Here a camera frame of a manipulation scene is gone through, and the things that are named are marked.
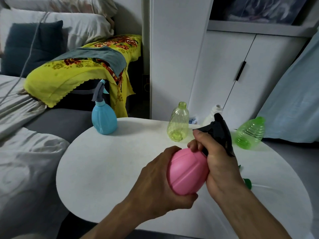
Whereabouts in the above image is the person's right hand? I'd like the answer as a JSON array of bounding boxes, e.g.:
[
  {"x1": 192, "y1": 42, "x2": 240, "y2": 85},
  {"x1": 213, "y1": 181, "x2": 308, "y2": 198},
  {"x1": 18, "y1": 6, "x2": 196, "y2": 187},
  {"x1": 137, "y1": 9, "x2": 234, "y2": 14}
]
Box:
[{"x1": 187, "y1": 129, "x2": 246, "y2": 202}]

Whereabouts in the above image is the person's left hand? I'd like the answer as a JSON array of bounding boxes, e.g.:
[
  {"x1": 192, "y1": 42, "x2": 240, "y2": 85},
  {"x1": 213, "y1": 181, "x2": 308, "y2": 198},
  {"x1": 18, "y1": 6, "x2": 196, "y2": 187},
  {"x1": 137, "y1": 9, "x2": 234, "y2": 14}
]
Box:
[{"x1": 126, "y1": 146, "x2": 199, "y2": 219}]

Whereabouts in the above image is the white green sprayer head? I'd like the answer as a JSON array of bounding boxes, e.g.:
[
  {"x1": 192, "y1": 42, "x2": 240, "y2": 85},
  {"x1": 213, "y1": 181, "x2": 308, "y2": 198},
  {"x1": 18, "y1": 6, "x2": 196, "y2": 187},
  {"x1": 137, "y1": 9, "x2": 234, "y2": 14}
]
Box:
[{"x1": 238, "y1": 165, "x2": 274, "y2": 190}]

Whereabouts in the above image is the pink plastic bottle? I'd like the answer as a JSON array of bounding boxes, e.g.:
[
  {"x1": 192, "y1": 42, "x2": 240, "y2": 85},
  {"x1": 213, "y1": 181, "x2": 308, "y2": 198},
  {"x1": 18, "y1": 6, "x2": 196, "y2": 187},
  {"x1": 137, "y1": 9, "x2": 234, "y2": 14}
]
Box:
[{"x1": 166, "y1": 148, "x2": 210, "y2": 196}]

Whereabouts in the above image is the black sprayer head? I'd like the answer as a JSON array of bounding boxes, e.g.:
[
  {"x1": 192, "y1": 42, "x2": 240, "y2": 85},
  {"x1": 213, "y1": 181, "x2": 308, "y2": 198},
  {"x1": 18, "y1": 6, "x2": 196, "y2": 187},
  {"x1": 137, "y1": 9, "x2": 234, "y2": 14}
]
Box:
[{"x1": 192, "y1": 113, "x2": 235, "y2": 157}]

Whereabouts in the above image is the bright green clear bottle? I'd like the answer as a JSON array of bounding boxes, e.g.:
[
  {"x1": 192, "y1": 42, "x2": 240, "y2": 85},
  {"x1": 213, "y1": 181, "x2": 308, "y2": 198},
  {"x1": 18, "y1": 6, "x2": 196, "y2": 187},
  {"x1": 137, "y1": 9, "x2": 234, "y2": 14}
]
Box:
[{"x1": 234, "y1": 116, "x2": 266, "y2": 150}]

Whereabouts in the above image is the white plastic bottle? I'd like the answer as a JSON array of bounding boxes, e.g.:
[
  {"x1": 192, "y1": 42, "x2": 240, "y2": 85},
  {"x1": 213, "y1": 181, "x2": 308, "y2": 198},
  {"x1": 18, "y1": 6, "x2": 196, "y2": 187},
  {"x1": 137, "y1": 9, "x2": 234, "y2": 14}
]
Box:
[{"x1": 202, "y1": 105, "x2": 223, "y2": 127}]

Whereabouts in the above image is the yellow-green clear bottle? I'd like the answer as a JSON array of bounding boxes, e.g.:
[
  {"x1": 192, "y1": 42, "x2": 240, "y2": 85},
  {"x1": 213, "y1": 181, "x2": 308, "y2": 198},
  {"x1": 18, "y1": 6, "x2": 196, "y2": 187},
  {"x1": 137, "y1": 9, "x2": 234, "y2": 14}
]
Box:
[{"x1": 166, "y1": 102, "x2": 190, "y2": 142}]

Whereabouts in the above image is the blue plastic bottle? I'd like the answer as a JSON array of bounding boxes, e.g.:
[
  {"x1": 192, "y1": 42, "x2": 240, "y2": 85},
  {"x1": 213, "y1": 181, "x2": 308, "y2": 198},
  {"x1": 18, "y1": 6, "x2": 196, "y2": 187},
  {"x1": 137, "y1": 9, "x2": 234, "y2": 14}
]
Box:
[{"x1": 91, "y1": 101, "x2": 118, "y2": 135}]

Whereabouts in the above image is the grey blue sprayer head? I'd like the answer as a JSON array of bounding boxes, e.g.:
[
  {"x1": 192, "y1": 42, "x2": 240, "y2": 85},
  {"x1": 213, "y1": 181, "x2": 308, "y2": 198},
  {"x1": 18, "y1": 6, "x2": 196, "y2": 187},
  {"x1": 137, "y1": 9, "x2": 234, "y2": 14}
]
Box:
[{"x1": 91, "y1": 79, "x2": 109, "y2": 102}]

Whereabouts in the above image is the person's right forearm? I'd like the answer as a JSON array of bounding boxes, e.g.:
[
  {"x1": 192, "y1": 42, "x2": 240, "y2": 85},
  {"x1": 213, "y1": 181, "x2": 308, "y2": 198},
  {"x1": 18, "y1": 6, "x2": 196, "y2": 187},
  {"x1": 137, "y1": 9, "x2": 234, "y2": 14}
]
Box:
[{"x1": 217, "y1": 179, "x2": 292, "y2": 239}]

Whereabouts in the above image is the light blue cloth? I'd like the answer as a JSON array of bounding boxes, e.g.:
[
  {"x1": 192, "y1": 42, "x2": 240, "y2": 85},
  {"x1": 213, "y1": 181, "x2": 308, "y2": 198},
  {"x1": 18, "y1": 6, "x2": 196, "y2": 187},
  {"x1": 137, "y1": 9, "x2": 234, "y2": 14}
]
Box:
[{"x1": 257, "y1": 31, "x2": 319, "y2": 143}]

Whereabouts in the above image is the black speaker box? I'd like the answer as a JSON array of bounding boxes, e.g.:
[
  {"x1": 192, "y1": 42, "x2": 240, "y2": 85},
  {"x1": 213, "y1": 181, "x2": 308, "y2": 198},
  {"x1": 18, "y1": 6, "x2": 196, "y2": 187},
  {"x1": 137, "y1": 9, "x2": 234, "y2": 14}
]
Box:
[{"x1": 142, "y1": 74, "x2": 151, "y2": 93}]

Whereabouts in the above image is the black bedside cabinet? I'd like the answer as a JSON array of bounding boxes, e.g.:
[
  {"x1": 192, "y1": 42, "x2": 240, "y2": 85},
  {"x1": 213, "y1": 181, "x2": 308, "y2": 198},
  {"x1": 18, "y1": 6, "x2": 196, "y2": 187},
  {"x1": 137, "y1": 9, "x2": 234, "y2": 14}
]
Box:
[{"x1": 53, "y1": 81, "x2": 113, "y2": 112}]

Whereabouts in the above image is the grey mattress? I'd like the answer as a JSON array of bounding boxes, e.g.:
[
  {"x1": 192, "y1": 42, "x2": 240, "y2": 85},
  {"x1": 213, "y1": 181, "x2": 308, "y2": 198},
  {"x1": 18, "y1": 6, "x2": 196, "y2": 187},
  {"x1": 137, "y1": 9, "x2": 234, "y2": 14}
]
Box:
[{"x1": 25, "y1": 108, "x2": 94, "y2": 143}]

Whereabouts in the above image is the white wardrobe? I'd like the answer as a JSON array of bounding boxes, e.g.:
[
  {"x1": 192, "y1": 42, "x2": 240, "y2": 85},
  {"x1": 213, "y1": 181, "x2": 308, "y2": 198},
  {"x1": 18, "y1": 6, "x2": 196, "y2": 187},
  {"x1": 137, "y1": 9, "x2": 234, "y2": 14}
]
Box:
[{"x1": 149, "y1": 0, "x2": 317, "y2": 122}]

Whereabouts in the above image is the grey patterned bedsheet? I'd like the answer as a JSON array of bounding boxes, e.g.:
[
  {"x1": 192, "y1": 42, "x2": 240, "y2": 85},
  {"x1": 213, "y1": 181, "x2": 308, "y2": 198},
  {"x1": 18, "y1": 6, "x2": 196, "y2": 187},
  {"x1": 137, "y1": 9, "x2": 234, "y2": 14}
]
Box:
[{"x1": 0, "y1": 74, "x2": 70, "y2": 239}]

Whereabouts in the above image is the grey-blue towel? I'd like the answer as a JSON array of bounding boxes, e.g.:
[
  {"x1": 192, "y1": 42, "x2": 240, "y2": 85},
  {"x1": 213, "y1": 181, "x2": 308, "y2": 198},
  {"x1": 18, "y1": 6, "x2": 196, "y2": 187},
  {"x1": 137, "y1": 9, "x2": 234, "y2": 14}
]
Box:
[{"x1": 50, "y1": 46, "x2": 128, "y2": 77}]

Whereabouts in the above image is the yellow floral blanket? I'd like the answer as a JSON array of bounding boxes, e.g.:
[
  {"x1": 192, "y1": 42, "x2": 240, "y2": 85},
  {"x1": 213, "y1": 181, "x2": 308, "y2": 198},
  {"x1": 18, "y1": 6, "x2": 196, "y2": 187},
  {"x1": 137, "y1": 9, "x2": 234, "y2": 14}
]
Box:
[{"x1": 24, "y1": 35, "x2": 143, "y2": 118}]

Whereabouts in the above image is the plastic-wrapped patterned quilt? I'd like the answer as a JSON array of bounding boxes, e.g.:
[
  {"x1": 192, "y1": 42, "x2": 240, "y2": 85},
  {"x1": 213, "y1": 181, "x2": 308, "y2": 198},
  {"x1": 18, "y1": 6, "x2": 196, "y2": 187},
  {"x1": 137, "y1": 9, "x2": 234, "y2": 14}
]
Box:
[{"x1": 210, "y1": 0, "x2": 309, "y2": 25}]

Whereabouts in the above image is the white pillow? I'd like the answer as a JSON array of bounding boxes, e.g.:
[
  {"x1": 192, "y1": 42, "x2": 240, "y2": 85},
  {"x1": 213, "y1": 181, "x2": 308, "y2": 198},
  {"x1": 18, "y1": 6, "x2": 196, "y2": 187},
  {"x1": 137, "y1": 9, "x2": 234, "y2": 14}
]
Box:
[{"x1": 0, "y1": 8, "x2": 115, "y2": 51}]

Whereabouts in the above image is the dark blue cushion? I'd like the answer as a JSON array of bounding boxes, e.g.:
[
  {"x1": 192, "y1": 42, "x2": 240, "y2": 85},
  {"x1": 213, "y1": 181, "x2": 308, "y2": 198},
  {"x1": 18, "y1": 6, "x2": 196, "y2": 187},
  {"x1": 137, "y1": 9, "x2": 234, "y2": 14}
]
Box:
[{"x1": 1, "y1": 20, "x2": 63, "y2": 78}]

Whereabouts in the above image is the faded floral pillow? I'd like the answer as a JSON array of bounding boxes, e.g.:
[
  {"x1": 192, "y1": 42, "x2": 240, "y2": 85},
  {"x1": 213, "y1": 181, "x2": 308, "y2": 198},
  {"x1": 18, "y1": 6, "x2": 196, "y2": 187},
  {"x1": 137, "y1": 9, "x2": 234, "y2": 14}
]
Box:
[{"x1": 4, "y1": 0, "x2": 118, "y2": 19}]

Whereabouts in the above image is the black wardrobe handle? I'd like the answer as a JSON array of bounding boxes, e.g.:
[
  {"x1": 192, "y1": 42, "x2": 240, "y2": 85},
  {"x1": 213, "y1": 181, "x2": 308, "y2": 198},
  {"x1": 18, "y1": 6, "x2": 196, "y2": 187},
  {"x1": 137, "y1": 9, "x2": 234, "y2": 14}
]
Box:
[{"x1": 235, "y1": 61, "x2": 247, "y2": 81}]

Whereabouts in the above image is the grey cable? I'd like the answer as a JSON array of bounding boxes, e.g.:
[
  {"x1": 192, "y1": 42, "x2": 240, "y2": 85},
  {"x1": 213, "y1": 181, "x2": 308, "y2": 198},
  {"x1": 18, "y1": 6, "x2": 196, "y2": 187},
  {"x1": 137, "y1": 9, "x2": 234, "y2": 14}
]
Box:
[{"x1": 0, "y1": 0, "x2": 60, "y2": 104}]

